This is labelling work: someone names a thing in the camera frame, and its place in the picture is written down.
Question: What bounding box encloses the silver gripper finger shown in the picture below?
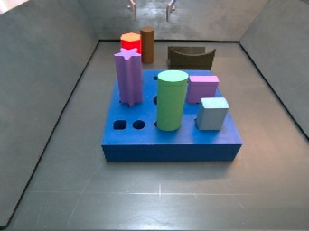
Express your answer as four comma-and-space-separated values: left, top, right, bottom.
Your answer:
128, 0, 137, 21
165, 0, 177, 22

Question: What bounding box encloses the brown cylinder block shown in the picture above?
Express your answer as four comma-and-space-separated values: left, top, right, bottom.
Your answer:
140, 26, 155, 64

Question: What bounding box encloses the red hexagonal prism block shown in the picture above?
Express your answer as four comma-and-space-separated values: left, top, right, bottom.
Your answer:
120, 32, 141, 52

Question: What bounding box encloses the dark brown arch block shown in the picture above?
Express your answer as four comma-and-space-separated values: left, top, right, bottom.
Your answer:
167, 46, 216, 70

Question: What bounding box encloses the purple star prism block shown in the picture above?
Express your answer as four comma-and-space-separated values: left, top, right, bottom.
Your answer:
113, 48, 141, 106

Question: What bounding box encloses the green cylinder block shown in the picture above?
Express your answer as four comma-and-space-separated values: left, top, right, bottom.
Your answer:
156, 70, 188, 131

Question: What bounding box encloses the pink rectangular block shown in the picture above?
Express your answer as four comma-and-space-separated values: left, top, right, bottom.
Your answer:
185, 75, 219, 104

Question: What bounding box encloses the light blue cube block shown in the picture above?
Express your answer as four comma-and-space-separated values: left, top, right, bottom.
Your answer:
195, 97, 228, 130

